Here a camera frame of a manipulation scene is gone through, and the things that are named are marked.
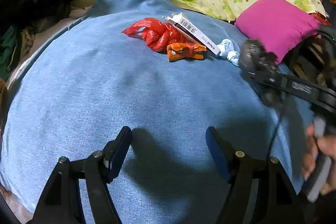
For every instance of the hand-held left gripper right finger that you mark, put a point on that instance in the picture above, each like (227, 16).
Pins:
(218, 153)

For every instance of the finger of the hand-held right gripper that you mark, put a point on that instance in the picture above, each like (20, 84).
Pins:
(252, 53)
(270, 98)

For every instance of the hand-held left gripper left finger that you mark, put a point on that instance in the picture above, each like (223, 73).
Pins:
(118, 153)

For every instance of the white paper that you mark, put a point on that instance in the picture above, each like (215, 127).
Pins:
(227, 47)

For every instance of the white cardboard box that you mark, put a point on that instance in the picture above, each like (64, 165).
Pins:
(194, 35)

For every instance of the orange wrapper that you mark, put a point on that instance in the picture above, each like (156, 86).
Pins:
(183, 52)

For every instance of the red plastic bag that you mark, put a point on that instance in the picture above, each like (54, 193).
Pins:
(155, 35)

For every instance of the person's right hand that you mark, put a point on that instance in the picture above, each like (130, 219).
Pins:
(330, 148)

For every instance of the wooden slats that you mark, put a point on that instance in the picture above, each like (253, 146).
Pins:
(304, 69)

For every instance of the magenta pillow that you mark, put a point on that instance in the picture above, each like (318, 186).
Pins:
(275, 22)

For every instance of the blue knit blanket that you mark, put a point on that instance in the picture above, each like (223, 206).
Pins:
(105, 82)

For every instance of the yellow camouflage cloth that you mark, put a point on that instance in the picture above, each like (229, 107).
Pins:
(26, 37)

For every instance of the green cloth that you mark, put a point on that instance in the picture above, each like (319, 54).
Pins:
(6, 50)

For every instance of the pale pink fleece blanket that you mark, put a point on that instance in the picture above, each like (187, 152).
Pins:
(81, 1)

